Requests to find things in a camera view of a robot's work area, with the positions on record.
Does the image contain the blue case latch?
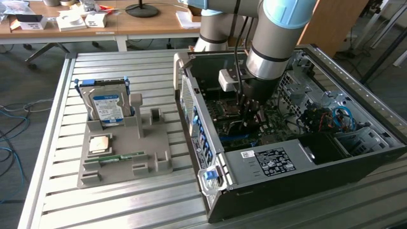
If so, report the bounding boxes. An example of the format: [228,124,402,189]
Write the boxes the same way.
[203,168,223,179]

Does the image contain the grey power supply unit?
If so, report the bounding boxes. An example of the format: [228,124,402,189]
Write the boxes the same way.
[219,139,318,186]

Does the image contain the silver CPU chip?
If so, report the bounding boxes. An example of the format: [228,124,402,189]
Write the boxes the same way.
[88,137,112,153]

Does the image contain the black round lamp base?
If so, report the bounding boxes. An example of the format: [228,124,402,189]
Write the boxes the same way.
[124,0,160,18]

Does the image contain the blue cable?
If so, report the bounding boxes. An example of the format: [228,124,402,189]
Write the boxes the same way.
[0,112,30,203]

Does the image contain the silver metal disk bay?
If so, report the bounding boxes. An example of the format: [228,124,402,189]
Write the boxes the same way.
[332,126,394,157]

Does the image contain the white box with tape roll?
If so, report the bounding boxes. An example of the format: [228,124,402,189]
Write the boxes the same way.
[56,10,87,32]

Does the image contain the clear plastic bag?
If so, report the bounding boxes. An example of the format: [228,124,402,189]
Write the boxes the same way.
[0,0,32,15]

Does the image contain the green motherboard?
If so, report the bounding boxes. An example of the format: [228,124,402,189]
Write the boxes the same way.
[203,85,306,153]

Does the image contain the blue data wire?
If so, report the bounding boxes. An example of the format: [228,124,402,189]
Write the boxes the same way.
[330,105,358,131]

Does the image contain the green graphics card black fan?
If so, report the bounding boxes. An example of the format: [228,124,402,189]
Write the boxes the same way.
[219,118,267,137]

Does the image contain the white cable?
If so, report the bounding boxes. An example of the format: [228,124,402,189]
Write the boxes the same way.
[0,99,54,113]

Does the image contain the white box with black insert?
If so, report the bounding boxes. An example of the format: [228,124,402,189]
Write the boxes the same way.
[15,14,48,31]

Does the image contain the grey wheeled table foot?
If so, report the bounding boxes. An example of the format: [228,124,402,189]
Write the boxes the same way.
[26,42,71,70]

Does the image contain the hard disk in blue carrier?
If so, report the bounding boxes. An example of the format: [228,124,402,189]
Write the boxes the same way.
[74,76,132,126]

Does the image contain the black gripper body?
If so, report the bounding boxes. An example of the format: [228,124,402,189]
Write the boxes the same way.
[243,75,283,104]

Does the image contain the blue expansion slot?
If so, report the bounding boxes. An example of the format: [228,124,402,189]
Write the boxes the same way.
[219,133,252,142]

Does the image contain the wooden desk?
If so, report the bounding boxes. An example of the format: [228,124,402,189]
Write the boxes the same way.
[0,0,292,52]

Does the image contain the white paper stack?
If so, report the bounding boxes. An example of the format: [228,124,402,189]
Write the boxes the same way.
[176,10,203,30]

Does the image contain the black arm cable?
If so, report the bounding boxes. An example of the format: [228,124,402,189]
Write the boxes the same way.
[232,14,254,98]

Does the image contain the CPU socket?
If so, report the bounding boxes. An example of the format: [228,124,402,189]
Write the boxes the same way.
[216,99,242,115]

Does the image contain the black open PC case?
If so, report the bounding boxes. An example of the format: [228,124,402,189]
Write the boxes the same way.
[174,43,407,224]

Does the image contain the small white box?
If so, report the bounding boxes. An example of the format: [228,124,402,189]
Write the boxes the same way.
[84,13,108,29]

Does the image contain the wooden cabinet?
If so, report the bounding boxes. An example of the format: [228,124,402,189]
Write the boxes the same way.
[295,0,371,58]

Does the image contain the white camera box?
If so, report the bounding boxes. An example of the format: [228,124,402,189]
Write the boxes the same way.
[218,69,244,93]

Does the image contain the green RAM stick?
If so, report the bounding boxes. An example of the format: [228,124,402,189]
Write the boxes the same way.
[84,150,146,165]

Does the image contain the grey plastic parts rack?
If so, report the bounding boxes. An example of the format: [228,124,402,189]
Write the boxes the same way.
[78,93,175,189]

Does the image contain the orange wire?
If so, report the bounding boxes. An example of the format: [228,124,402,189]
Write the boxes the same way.
[319,111,336,131]

